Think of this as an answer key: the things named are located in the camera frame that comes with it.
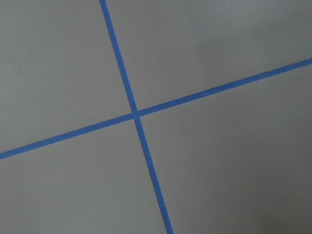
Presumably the brown paper table cover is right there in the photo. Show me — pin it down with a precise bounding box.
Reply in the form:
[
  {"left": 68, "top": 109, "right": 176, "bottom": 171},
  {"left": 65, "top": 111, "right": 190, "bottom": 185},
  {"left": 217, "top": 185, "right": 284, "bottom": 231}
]
[{"left": 0, "top": 0, "right": 312, "bottom": 234}]

